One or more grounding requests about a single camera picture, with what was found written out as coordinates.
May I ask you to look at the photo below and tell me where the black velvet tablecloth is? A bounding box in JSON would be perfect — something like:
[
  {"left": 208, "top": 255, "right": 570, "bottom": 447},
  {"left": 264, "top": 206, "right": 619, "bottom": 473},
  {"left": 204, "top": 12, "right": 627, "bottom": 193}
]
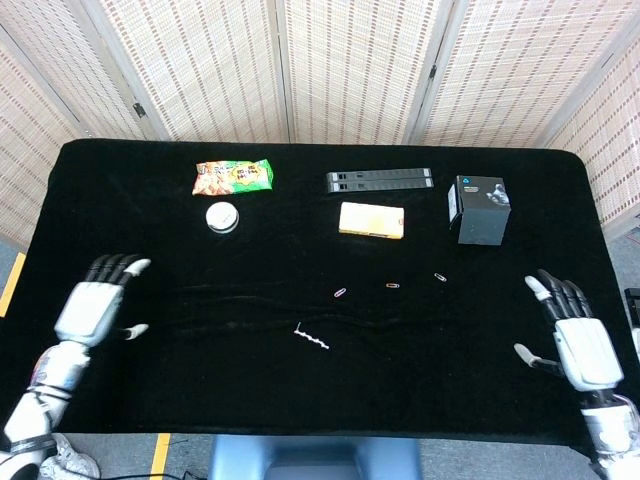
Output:
[{"left": 0, "top": 138, "right": 640, "bottom": 451}]

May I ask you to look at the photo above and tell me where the black device on floor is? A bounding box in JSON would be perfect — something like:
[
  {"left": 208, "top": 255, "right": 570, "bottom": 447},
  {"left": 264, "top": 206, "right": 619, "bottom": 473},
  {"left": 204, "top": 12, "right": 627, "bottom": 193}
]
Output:
[{"left": 623, "top": 287, "right": 640, "bottom": 327}]

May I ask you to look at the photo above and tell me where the white sneaker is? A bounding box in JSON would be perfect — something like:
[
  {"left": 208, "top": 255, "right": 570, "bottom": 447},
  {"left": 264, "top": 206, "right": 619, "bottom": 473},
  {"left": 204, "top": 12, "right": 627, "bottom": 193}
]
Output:
[{"left": 39, "top": 432, "right": 101, "bottom": 480}]

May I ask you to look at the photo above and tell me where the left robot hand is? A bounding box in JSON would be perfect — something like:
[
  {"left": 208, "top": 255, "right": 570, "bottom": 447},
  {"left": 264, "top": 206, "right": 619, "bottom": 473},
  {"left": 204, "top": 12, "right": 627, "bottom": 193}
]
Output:
[{"left": 53, "top": 253, "right": 152, "bottom": 350}]

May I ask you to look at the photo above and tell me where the yellow floor tape strip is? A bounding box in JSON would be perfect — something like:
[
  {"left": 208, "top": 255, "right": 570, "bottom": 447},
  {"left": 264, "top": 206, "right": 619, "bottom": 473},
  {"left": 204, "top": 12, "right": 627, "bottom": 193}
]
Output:
[
  {"left": 149, "top": 432, "right": 172, "bottom": 480},
  {"left": 0, "top": 252, "right": 27, "bottom": 319}
]

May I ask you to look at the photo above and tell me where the green orange snack bag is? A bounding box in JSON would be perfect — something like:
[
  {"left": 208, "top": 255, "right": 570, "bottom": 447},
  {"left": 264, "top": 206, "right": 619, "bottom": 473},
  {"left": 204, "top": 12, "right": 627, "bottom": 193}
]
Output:
[{"left": 191, "top": 158, "right": 276, "bottom": 197}]

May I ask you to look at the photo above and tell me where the yellow rectangular box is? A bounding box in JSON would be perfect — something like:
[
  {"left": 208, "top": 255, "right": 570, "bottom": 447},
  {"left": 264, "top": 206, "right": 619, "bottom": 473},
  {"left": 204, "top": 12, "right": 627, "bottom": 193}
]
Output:
[{"left": 338, "top": 201, "right": 406, "bottom": 240}]

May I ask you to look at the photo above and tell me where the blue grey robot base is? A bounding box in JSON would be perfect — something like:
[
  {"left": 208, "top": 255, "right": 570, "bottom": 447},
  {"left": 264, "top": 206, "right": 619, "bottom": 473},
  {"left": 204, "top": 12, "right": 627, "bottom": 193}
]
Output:
[{"left": 207, "top": 434, "right": 421, "bottom": 480}]

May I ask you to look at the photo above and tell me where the woven bamboo screen panel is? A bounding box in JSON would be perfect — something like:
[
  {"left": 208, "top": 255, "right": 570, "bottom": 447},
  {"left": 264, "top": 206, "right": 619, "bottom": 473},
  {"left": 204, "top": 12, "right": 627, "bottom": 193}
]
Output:
[
  {"left": 0, "top": 0, "right": 169, "bottom": 142},
  {"left": 409, "top": 0, "right": 640, "bottom": 149},
  {"left": 274, "top": 0, "right": 454, "bottom": 146},
  {"left": 82, "top": 0, "right": 292, "bottom": 145},
  {"left": 542, "top": 29, "right": 640, "bottom": 244},
  {"left": 0, "top": 27, "right": 84, "bottom": 251}
]

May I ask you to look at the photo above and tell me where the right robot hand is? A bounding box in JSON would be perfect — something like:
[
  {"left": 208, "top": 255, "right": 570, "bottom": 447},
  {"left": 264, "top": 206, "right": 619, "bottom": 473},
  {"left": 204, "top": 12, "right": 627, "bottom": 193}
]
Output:
[{"left": 513, "top": 269, "right": 626, "bottom": 394}]

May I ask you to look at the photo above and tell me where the black cardboard product box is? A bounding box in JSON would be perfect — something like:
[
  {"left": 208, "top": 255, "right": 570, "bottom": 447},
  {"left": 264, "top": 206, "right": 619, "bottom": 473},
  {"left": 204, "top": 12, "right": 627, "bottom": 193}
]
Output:
[{"left": 446, "top": 175, "right": 512, "bottom": 247}]

